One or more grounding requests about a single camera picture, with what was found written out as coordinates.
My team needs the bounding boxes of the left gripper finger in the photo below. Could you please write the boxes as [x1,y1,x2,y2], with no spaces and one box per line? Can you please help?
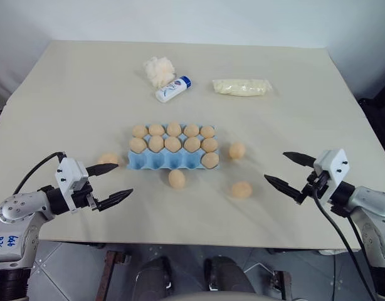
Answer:
[96,188,134,212]
[85,162,119,177]

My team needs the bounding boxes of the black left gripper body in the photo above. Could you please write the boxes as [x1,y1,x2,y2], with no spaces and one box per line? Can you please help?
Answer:
[70,183,101,212]

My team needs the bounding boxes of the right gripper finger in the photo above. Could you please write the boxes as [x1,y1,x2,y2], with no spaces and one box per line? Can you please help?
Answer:
[263,174,307,206]
[282,151,317,168]

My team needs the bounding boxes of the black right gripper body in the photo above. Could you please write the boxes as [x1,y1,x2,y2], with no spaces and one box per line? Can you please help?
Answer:
[300,169,333,204]

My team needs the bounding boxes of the blue egg tray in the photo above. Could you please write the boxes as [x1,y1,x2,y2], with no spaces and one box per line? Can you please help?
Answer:
[126,125,221,172]

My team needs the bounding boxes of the rusty metal table leg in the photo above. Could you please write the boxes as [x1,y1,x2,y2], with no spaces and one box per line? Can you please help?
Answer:
[270,270,294,301]
[103,250,132,287]

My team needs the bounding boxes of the dark rounded shape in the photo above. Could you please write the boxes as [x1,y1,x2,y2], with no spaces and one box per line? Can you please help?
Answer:
[137,256,174,301]
[204,255,256,296]

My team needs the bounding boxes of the clear bag of white filling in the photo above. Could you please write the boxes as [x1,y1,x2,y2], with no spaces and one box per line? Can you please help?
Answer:
[211,78,272,99]

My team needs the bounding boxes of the white bottle with blue cap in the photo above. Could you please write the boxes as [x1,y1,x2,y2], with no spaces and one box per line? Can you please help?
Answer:
[154,76,193,103]

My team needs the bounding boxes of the white mesh bath pouf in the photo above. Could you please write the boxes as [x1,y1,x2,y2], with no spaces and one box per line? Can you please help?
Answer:
[142,56,176,88]

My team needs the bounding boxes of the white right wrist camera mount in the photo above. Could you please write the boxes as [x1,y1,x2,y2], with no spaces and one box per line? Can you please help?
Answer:
[312,148,351,193]

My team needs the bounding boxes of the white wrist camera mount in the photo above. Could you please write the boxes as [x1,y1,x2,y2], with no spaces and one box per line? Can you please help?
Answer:
[312,148,351,193]
[54,157,90,197]

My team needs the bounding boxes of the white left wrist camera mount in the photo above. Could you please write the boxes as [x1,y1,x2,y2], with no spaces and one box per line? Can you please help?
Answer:
[54,157,90,197]

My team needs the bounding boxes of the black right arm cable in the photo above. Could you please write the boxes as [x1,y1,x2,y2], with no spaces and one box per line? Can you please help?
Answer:
[312,178,377,301]

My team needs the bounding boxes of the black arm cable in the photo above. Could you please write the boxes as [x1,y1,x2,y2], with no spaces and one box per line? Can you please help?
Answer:
[9,152,67,203]
[312,178,377,301]

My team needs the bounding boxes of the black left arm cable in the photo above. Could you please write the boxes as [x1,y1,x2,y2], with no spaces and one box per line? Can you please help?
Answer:
[9,152,67,203]

